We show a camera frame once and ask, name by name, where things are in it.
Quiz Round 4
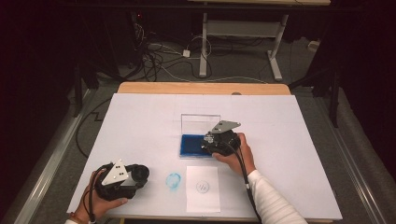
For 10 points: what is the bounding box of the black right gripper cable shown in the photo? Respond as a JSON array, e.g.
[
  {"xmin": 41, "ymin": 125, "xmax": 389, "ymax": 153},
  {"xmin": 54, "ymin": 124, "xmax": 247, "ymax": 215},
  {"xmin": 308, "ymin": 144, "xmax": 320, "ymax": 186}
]
[{"xmin": 228, "ymin": 143, "xmax": 262, "ymax": 223}]

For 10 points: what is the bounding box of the blue ink pad clear case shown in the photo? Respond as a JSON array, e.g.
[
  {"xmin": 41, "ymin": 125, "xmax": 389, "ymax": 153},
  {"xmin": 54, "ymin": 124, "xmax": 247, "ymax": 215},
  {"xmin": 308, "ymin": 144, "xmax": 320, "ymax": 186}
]
[{"xmin": 179, "ymin": 113, "xmax": 222, "ymax": 160}]

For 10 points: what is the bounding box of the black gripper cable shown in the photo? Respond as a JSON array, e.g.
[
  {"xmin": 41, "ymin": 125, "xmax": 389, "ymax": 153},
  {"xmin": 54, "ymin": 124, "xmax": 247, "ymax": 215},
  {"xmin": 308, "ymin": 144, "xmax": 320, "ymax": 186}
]
[
  {"xmin": 228, "ymin": 143, "xmax": 262, "ymax": 223},
  {"xmin": 88, "ymin": 162, "xmax": 115, "ymax": 223}
]

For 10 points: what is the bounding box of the person's right hand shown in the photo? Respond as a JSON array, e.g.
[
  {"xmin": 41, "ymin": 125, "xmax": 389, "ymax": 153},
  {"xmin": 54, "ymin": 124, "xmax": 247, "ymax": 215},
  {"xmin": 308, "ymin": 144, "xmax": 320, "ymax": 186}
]
[{"xmin": 212, "ymin": 133, "xmax": 257, "ymax": 175}]

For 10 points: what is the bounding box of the black equipment with red light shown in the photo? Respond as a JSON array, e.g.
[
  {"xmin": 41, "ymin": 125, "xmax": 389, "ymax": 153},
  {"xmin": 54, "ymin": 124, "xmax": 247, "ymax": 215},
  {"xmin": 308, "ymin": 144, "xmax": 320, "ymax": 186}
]
[{"xmin": 124, "ymin": 8, "xmax": 148, "ymax": 68}]

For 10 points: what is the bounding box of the person's left hand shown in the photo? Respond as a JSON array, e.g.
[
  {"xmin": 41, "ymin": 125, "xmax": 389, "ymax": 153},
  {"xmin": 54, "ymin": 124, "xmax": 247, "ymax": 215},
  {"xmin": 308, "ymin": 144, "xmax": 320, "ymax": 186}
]
[{"xmin": 74, "ymin": 170, "xmax": 129, "ymax": 223}]

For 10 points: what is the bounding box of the black floor cable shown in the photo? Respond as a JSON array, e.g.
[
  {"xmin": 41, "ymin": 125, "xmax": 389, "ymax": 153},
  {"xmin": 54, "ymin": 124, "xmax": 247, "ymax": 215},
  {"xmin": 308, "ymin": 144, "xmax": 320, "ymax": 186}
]
[{"xmin": 75, "ymin": 97, "xmax": 112, "ymax": 158}]

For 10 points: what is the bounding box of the tangle of floor cables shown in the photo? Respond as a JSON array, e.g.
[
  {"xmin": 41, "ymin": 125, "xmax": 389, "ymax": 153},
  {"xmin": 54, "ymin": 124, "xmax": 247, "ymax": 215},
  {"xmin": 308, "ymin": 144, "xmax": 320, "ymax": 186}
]
[{"xmin": 130, "ymin": 22, "xmax": 216, "ymax": 82}]

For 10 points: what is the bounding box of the aluminium floor rail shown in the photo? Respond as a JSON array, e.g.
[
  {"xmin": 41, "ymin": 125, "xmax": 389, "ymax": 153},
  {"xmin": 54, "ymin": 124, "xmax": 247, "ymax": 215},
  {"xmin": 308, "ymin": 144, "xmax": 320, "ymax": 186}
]
[
  {"xmin": 13, "ymin": 88, "xmax": 96, "ymax": 224},
  {"xmin": 314, "ymin": 96, "xmax": 389, "ymax": 224}
]

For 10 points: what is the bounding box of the white table cover board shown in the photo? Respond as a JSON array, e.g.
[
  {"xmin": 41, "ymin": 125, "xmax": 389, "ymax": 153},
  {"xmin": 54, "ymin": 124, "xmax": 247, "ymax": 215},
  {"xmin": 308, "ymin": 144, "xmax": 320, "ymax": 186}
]
[{"xmin": 66, "ymin": 92, "xmax": 344, "ymax": 222}]

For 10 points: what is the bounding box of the white metal frame desk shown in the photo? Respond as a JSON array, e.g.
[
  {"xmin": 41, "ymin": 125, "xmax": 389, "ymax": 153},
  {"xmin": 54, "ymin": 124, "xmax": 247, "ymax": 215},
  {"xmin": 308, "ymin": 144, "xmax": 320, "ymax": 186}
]
[{"xmin": 187, "ymin": 0, "xmax": 332, "ymax": 82}]

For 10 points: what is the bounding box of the white paper sheet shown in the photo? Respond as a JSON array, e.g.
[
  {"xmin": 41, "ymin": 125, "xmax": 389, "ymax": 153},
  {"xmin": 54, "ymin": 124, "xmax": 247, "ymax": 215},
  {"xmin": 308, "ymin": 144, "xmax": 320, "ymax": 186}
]
[{"xmin": 185, "ymin": 165, "xmax": 221, "ymax": 214}]

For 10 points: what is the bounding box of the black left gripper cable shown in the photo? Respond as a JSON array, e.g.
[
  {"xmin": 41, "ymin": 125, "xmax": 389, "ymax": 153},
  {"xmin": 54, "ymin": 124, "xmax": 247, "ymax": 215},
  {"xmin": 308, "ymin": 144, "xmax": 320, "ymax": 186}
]
[{"xmin": 88, "ymin": 162, "xmax": 115, "ymax": 223}]

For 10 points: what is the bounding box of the black metal stand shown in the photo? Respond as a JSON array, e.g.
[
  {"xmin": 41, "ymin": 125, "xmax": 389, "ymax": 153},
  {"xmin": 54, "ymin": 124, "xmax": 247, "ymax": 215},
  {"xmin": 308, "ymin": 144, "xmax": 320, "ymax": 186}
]
[
  {"xmin": 288, "ymin": 66, "xmax": 340, "ymax": 129},
  {"xmin": 73, "ymin": 59, "xmax": 83, "ymax": 119}
]

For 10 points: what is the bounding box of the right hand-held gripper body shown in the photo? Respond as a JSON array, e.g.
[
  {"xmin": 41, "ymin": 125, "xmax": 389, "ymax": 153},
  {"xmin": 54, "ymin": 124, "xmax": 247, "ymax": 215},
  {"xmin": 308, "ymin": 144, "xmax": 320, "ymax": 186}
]
[{"xmin": 210, "ymin": 120, "xmax": 242, "ymax": 157}]

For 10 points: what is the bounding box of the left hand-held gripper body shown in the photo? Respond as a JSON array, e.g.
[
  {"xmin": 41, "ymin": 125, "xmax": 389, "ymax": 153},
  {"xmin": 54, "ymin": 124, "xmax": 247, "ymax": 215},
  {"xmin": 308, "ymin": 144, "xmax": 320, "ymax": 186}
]
[{"xmin": 93, "ymin": 159, "xmax": 138, "ymax": 202}]

